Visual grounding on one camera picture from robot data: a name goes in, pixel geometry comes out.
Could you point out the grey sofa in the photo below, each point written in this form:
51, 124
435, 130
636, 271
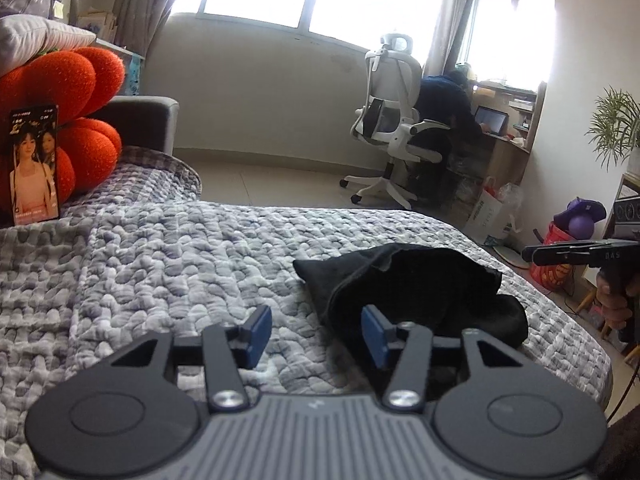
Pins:
145, 120

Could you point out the black pants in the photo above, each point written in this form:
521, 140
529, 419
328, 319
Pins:
425, 280

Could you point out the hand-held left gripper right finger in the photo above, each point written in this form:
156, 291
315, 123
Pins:
372, 335

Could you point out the blue patterned bag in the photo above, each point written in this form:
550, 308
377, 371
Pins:
132, 75

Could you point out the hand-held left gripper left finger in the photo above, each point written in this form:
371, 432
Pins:
260, 332

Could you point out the grey checked blanket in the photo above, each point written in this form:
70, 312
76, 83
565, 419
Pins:
175, 260

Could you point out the green potted plant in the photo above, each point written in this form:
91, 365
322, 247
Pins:
615, 125

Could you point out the white paper bag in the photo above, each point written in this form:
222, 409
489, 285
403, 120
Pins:
482, 215

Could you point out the red bag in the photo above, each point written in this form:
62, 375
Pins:
550, 275

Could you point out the white pillow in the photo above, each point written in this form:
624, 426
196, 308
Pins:
40, 40

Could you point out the smartphone showing video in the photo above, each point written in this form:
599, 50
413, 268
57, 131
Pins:
35, 170

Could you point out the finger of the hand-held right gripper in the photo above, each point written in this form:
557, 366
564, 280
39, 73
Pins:
565, 254

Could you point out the clear plastic bag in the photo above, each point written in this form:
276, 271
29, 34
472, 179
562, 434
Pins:
511, 200

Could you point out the red flower cushion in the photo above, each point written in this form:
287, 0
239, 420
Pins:
80, 80

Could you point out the wooden desk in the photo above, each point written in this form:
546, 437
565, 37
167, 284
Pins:
515, 155

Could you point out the laptop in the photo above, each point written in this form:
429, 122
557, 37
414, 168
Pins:
492, 121

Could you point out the white office chair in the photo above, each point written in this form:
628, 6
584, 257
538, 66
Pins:
395, 95

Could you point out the person's right hand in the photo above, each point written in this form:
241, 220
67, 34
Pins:
625, 305

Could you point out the purple ball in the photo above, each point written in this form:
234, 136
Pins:
580, 220

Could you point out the beige curtain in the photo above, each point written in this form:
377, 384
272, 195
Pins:
450, 10

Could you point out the grey patterned curtain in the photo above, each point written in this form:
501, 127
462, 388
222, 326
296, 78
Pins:
150, 5

